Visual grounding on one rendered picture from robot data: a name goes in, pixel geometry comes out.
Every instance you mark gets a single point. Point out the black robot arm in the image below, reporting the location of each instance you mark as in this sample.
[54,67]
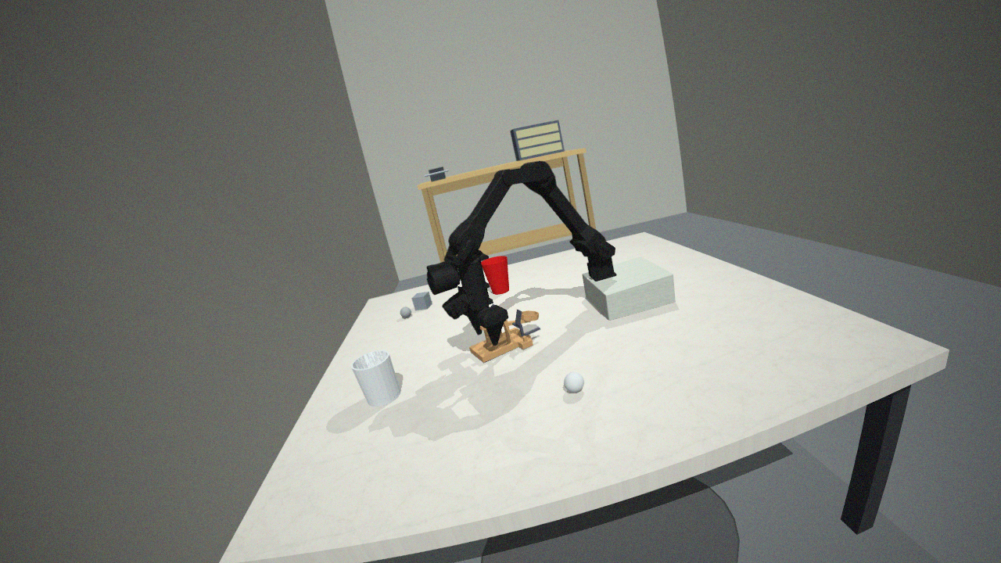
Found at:
[465,240]

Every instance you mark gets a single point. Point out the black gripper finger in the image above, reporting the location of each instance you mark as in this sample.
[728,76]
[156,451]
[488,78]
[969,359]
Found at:
[494,332]
[472,316]

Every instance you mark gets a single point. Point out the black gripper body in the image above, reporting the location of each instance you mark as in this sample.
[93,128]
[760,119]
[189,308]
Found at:
[487,316]

